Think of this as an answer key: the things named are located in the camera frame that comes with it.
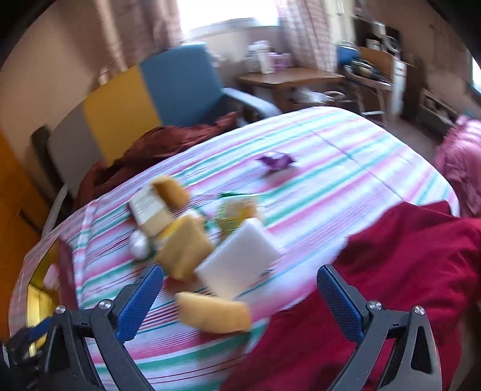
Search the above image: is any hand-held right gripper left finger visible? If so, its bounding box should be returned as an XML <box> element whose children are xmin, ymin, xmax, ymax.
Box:
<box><xmin>39</xmin><ymin>264</ymin><xmax>165</xmax><ymax>391</ymax></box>

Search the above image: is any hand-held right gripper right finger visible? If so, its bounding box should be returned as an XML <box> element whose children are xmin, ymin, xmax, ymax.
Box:
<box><xmin>316</xmin><ymin>264</ymin><xmax>443</xmax><ymax>391</ymax></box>

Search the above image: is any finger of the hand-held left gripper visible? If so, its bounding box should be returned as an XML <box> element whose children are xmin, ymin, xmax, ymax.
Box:
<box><xmin>1</xmin><ymin>319</ymin><xmax>51</xmax><ymax>378</ymax></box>

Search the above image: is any small white round object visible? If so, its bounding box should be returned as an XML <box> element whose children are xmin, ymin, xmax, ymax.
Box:
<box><xmin>129</xmin><ymin>230</ymin><xmax>153</xmax><ymax>261</ymax></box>

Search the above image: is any yellow sponge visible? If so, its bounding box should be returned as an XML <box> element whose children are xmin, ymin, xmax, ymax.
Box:
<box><xmin>176</xmin><ymin>291</ymin><xmax>252</xmax><ymax>334</ymax></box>
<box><xmin>155</xmin><ymin>216</ymin><xmax>214</xmax><ymax>281</ymax></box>
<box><xmin>151</xmin><ymin>175</ymin><xmax>191</xmax><ymax>210</ymax></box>

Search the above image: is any dark red blanket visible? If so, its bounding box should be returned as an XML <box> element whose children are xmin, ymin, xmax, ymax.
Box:
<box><xmin>222</xmin><ymin>201</ymin><xmax>481</xmax><ymax>391</ymax></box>

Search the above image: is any small cream green box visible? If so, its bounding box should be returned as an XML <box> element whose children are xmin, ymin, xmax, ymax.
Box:
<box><xmin>128</xmin><ymin>188</ymin><xmax>170</xmax><ymax>237</ymax></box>

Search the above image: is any white flat box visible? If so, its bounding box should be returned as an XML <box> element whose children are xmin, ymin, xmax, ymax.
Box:
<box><xmin>195</xmin><ymin>218</ymin><xmax>282</xmax><ymax>301</ymax></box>

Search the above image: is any yellow green snack packet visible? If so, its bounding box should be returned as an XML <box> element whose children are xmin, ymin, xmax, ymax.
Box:
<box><xmin>215</xmin><ymin>193</ymin><xmax>264</xmax><ymax>236</ymax></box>

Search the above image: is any striped bed sheet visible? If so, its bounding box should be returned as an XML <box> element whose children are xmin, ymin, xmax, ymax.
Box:
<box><xmin>8</xmin><ymin>106</ymin><xmax>461</xmax><ymax>391</ymax></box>

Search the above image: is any maroon jacket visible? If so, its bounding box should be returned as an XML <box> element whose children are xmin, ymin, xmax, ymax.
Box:
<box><xmin>73</xmin><ymin>111</ymin><xmax>249</xmax><ymax>211</ymax></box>

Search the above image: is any orange wooden cabinet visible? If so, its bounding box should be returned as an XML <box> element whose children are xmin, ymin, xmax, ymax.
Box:
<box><xmin>0</xmin><ymin>128</ymin><xmax>49</xmax><ymax>264</ymax></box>

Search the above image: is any purple snack packet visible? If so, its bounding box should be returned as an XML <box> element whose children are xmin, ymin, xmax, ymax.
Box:
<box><xmin>256</xmin><ymin>152</ymin><xmax>297</xmax><ymax>173</ymax></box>

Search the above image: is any grey yellow blue sofa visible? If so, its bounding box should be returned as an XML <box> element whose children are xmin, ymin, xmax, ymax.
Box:
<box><xmin>30</xmin><ymin>42</ymin><xmax>282</xmax><ymax>236</ymax></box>

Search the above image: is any white appliance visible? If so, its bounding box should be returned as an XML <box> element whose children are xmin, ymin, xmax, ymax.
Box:
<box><xmin>391</xmin><ymin>60</ymin><xmax>409</xmax><ymax>113</ymax></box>

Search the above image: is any wooden desk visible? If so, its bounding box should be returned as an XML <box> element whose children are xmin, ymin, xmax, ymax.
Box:
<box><xmin>237</xmin><ymin>68</ymin><xmax>346</xmax><ymax>113</ymax></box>

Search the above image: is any blue bag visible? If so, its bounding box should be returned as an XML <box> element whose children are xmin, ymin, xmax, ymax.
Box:
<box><xmin>336</xmin><ymin>43</ymin><xmax>360</xmax><ymax>68</ymax></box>

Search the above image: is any small pink box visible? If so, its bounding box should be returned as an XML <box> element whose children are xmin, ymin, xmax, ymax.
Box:
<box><xmin>268</xmin><ymin>53</ymin><xmax>292</xmax><ymax>71</ymax></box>

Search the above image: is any white carton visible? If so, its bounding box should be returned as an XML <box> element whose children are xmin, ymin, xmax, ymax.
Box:
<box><xmin>246</xmin><ymin>39</ymin><xmax>277</xmax><ymax>74</ymax></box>

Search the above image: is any pink checked curtain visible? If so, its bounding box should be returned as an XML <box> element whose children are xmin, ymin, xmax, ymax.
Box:
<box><xmin>94</xmin><ymin>0</ymin><xmax>185</xmax><ymax>76</ymax></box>
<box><xmin>276</xmin><ymin>0</ymin><xmax>339</xmax><ymax>72</ymax></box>

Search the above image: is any window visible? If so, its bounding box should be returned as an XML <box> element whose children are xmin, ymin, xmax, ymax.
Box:
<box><xmin>176</xmin><ymin>0</ymin><xmax>280</xmax><ymax>38</ymax></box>

